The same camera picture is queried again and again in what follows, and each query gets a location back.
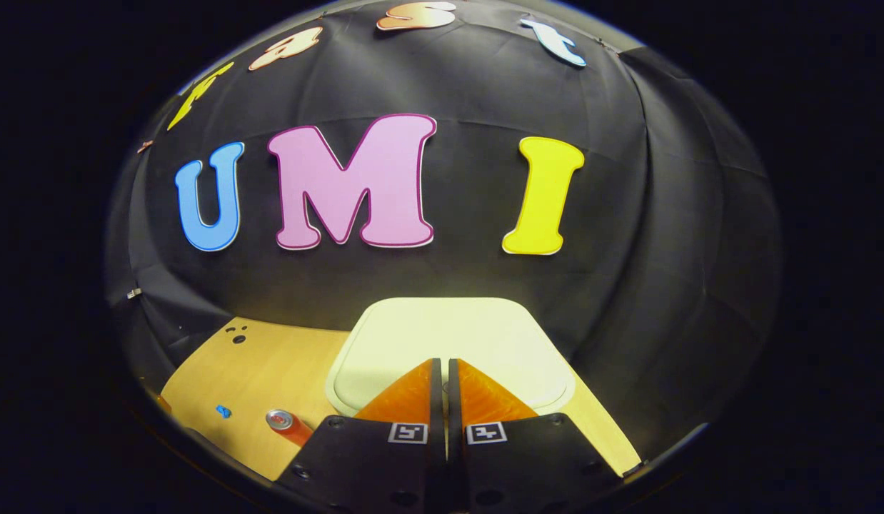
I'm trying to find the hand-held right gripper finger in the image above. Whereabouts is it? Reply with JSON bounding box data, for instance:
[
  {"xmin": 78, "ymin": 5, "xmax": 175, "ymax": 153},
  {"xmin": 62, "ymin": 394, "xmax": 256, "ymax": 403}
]
[
  {"xmin": 274, "ymin": 357, "xmax": 446, "ymax": 514},
  {"xmin": 448, "ymin": 357, "xmax": 625, "ymax": 514}
]

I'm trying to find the pale green desktop garbage bin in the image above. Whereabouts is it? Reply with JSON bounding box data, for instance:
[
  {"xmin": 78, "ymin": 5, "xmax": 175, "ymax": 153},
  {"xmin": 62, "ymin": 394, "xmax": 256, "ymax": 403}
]
[{"xmin": 324, "ymin": 297, "xmax": 577, "ymax": 422}]

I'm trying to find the orange pop can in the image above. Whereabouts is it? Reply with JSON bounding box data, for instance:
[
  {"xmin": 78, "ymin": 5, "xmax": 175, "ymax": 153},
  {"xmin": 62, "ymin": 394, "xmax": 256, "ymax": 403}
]
[{"xmin": 265, "ymin": 409, "xmax": 314, "ymax": 448}]

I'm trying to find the black backdrop cloth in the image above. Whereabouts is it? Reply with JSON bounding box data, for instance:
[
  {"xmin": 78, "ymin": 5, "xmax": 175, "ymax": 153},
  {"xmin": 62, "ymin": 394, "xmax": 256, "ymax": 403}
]
[{"xmin": 105, "ymin": 0, "xmax": 782, "ymax": 458}]

